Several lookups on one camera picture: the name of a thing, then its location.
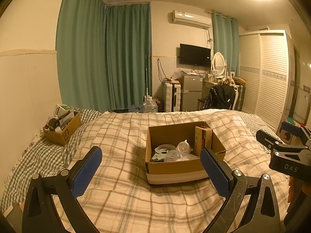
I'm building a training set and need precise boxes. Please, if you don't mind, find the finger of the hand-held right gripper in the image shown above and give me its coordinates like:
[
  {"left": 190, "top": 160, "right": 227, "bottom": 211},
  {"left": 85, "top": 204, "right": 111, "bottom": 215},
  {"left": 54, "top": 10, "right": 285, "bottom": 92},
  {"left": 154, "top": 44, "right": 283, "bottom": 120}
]
[
  {"left": 256, "top": 129, "right": 284, "bottom": 155},
  {"left": 281, "top": 121, "right": 311, "bottom": 148}
]

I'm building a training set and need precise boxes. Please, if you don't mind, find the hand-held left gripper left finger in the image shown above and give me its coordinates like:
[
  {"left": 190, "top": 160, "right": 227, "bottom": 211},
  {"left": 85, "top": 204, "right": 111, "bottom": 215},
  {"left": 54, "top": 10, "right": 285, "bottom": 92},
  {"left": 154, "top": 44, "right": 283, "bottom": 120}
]
[{"left": 22, "top": 146, "right": 103, "bottom": 233}]

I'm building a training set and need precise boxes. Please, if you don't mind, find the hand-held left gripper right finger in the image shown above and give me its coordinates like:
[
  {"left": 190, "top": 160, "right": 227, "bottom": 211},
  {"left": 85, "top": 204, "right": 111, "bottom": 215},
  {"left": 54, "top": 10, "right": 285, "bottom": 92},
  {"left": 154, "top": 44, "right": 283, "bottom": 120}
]
[{"left": 200, "top": 147, "right": 282, "bottom": 233}]

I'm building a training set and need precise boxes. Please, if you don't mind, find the orange and white medicine box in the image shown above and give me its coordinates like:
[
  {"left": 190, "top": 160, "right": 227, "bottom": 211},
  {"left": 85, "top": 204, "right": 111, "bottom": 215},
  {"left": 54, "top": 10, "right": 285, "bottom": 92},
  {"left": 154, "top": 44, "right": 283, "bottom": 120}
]
[{"left": 194, "top": 126, "right": 212, "bottom": 156}]

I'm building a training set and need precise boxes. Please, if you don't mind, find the large cardboard box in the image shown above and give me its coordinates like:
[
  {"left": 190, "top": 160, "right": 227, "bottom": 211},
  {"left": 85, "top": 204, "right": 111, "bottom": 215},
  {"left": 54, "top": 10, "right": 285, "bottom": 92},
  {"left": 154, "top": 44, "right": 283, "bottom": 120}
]
[{"left": 145, "top": 121, "right": 226, "bottom": 185}]

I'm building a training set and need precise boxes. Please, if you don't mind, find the white bear toy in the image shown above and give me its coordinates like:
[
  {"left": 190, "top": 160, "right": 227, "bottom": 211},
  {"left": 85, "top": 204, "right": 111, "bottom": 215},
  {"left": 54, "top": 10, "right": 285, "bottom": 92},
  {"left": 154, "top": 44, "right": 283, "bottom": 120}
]
[{"left": 175, "top": 139, "right": 191, "bottom": 154}]

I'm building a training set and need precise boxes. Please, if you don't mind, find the clear plastic bottle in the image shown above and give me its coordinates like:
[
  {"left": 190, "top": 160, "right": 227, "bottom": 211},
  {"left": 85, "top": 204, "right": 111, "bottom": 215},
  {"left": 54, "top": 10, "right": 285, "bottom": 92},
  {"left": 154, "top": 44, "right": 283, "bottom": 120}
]
[{"left": 165, "top": 150, "right": 182, "bottom": 163}]

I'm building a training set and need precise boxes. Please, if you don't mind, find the white bowl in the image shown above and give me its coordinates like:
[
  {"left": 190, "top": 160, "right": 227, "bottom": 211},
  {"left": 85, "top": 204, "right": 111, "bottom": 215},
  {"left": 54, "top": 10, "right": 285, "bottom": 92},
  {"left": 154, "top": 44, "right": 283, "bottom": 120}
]
[{"left": 154, "top": 144, "right": 176, "bottom": 154}]

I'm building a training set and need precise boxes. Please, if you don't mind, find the light blue plastic clip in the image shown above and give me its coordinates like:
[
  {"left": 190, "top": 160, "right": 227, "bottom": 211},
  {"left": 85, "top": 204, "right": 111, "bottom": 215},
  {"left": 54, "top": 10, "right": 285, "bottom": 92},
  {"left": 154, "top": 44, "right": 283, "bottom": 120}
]
[{"left": 151, "top": 152, "right": 168, "bottom": 163}]

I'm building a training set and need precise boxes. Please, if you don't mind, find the person's right hand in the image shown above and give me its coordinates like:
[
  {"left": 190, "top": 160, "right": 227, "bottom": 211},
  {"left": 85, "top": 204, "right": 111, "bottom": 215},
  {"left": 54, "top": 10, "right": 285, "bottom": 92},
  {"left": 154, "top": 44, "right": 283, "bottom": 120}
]
[{"left": 288, "top": 178, "right": 295, "bottom": 203}]

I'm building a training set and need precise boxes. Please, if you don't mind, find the small cardboard box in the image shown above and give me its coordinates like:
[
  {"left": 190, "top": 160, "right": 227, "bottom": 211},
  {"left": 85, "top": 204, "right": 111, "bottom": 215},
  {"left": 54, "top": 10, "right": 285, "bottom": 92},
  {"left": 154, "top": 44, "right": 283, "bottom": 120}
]
[{"left": 43, "top": 112, "right": 82, "bottom": 147}]

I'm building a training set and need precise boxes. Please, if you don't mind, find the beige plaid blanket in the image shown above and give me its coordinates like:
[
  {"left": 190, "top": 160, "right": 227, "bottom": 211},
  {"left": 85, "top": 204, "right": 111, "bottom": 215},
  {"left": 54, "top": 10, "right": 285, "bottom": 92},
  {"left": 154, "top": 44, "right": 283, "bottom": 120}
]
[{"left": 52, "top": 109, "right": 291, "bottom": 233}]

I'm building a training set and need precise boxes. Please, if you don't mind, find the dark suitcase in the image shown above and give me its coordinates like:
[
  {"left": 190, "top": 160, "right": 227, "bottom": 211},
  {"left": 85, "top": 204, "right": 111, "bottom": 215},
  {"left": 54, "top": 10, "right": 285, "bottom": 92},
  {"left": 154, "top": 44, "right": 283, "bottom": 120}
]
[{"left": 234, "top": 84, "right": 246, "bottom": 111}]

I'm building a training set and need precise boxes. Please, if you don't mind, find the green checkered bed sheet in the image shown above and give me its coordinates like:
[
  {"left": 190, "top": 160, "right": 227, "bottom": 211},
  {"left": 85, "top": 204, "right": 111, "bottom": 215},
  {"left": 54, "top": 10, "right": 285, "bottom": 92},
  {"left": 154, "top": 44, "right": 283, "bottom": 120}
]
[{"left": 0, "top": 107, "right": 285, "bottom": 207}]

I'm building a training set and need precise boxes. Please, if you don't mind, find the white louvred wardrobe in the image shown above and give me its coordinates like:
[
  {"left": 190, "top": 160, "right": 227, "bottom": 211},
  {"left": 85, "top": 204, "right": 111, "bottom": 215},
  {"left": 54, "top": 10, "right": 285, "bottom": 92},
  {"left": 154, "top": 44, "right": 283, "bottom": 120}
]
[{"left": 239, "top": 30, "right": 292, "bottom": 130}]

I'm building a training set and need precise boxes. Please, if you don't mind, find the black jacket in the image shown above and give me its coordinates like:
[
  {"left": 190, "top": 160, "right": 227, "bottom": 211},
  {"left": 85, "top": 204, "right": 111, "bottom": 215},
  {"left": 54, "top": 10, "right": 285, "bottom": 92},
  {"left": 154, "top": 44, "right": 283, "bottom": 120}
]
[{"left": 204, "top": 84, "right": 237, "bottom": 110}]

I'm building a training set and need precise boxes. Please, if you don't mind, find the green and white carton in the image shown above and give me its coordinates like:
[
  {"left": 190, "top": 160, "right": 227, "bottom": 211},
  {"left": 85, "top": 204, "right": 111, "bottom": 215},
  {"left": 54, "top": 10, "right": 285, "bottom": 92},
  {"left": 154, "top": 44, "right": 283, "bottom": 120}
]
[{"left": 54, "top": 104, "right": 71, "bottom": 117}]

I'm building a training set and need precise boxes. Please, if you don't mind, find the grey mini fridge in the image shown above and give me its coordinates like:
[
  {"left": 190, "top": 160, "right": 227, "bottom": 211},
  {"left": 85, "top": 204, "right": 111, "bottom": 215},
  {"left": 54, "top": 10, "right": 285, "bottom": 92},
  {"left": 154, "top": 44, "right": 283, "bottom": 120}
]
[{"left": 181, "top": 74, "right": 203, "bottom": 112}]

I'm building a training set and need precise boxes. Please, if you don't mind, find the white ribbed suitcase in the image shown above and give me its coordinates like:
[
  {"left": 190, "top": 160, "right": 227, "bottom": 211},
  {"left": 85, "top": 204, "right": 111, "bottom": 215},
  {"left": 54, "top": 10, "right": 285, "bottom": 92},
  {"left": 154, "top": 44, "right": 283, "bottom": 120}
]
[{"left": 163, "top": 83, "right": 181, "bottom": 112}]

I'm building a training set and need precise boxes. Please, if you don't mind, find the white oval vanity mirror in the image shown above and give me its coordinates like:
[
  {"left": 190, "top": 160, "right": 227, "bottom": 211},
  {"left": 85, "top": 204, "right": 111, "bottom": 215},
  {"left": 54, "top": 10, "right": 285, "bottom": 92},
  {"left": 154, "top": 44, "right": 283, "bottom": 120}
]
[{"left": 212, "top": 52, "right": 227, "bottom": 76}]

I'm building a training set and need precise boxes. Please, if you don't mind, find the clear water jug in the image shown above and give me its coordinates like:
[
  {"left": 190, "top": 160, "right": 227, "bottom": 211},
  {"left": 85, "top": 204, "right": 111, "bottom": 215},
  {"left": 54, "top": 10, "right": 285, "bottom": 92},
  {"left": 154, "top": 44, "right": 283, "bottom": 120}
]
[{"left": 142, "top": 97, "right": 158, "bottom": 113}]

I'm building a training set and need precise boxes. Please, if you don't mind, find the light green curtain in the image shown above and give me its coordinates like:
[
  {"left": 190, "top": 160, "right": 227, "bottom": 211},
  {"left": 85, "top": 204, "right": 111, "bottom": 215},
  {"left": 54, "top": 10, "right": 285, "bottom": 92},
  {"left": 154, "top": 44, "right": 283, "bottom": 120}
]
[{"left": 211, "top": 11, "right": 240, "bottom": 78}]

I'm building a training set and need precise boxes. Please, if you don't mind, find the white mop pole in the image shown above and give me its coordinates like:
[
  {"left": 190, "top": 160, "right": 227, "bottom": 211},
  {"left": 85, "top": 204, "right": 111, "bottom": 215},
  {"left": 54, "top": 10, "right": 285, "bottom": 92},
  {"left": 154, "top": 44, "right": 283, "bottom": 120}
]
[{"left": 145, "top": 55, "right": 150, "bottom": 97}]

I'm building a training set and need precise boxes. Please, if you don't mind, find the wide green curtain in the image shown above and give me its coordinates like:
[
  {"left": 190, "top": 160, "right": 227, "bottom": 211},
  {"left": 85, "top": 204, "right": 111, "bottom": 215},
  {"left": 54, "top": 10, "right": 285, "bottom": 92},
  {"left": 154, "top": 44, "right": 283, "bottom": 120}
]
[{"left": 56, "top": 0, "right": 107, "bottom": 112}]

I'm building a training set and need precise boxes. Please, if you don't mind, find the dark green curtain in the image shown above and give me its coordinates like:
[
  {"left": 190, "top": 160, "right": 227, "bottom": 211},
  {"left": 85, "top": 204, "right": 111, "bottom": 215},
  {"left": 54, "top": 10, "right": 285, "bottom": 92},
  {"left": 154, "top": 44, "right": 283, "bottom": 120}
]
[{"left": 105, "top": 2, "right": 153, "bottom": 111}]

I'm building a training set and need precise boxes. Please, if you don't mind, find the white air conditioner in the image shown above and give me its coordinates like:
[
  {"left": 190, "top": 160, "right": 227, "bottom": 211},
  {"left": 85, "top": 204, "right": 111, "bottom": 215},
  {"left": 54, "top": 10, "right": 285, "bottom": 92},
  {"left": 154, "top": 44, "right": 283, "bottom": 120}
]
[{"left": 171, "top": 10, "right": 211, "bottom": 28}]

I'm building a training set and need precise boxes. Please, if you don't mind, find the black wall television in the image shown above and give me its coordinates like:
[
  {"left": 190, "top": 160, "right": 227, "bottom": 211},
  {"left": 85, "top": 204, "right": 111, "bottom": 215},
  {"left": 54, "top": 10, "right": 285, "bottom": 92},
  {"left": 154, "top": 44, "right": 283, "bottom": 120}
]
[{"left": 180, "top": 43, "right": 211, "bottom": 67}]

